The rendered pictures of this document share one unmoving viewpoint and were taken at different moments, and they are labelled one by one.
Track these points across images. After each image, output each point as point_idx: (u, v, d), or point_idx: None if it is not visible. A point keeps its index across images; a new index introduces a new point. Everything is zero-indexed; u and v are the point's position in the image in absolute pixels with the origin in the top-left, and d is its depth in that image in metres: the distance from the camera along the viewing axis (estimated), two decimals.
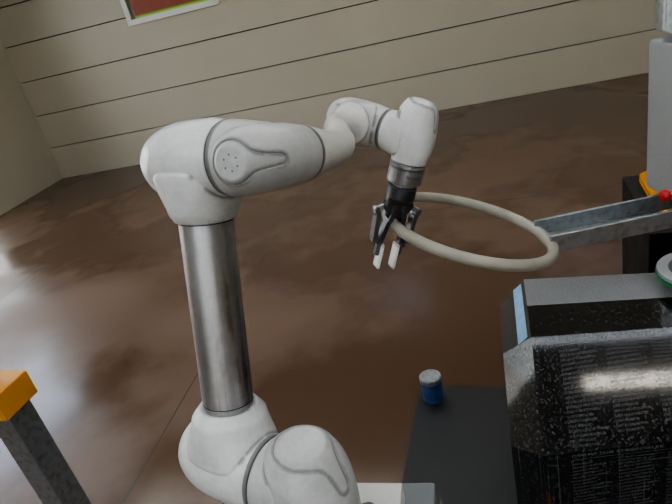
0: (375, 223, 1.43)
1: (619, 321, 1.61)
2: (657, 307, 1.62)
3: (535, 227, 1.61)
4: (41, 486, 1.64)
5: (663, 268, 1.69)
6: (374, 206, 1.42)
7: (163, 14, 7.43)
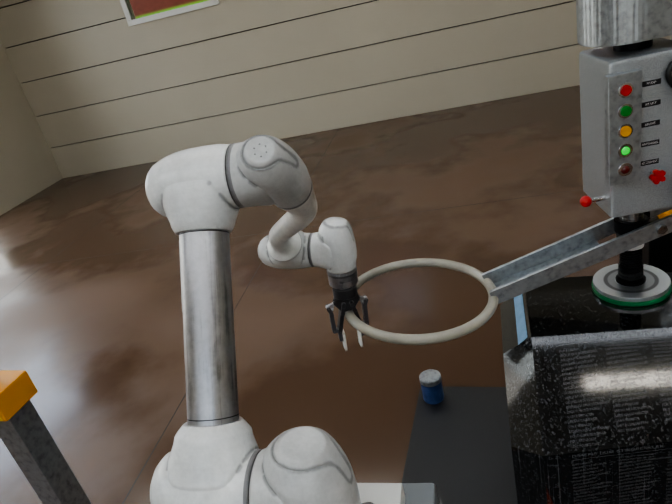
0: (330, 319, 1.73)
1: (619, 321, 1.61)
2: (657, 307, 1.62)
3: (483, 280, 1.80)
4: (41, 486, 1.64)
5: (662, 276, 1.71)
6: (326, 306, 1.72)
7: (163, 14, 7.43)
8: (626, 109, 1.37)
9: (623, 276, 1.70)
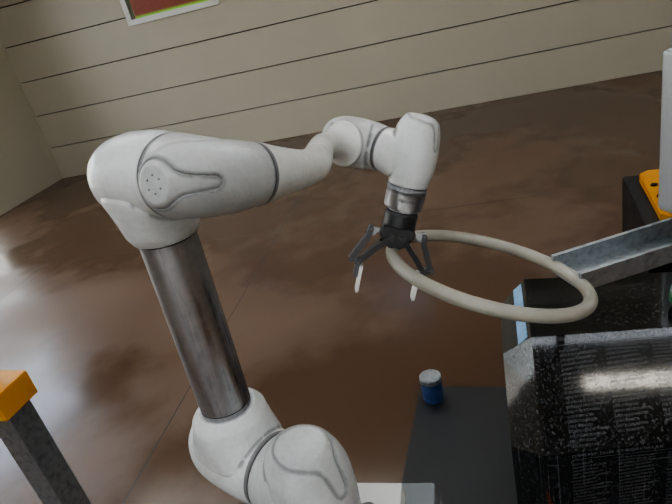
0: (361, 241, 1.29)
1: (619, 321, 1.61)
2: (657, 307, 1.62)
3: (554, 262, 1.42)
4: (41, 486, 1.64)
5: None
6: (370, 224, 1.28)
7: (163, 14, 7.43)
8: None
9: None
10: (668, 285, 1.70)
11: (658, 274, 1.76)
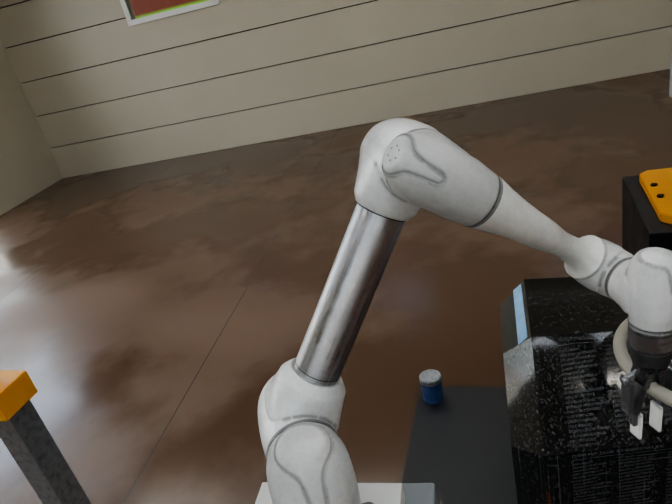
0: (628, 396, 1.20)
1: (619, 321, 1.61)
2: None
3: None
4: (41, 486, 1.64)
5: None
6: (623, 378, 1.19)
7: (163, 14, 7.43)
8: None
9: None
10: None
11: None
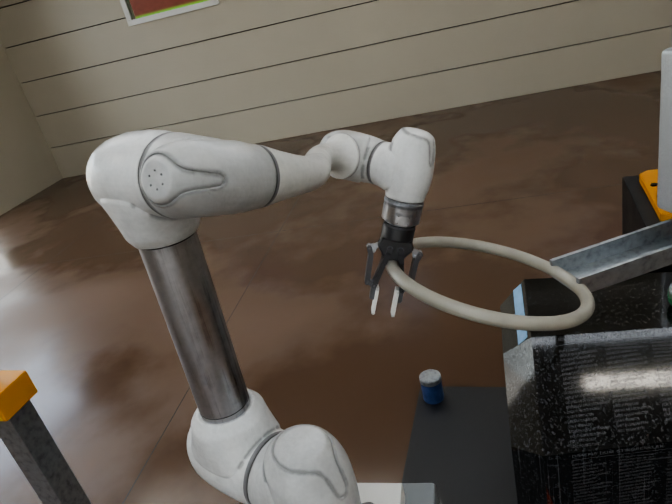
0: (367, 263, 1.31)
1: (619, 321, 1.61)
2: (657, 307, 1.62)
3: (552, 267, 1.44)
4: (41, 486, 1.64)
5: None
6: (367, 244, 1.31)
7: (163, 14, 7.43)
8: None
9: None
10: (668, 285, 1.70)
11: (658, 274, 1.76)
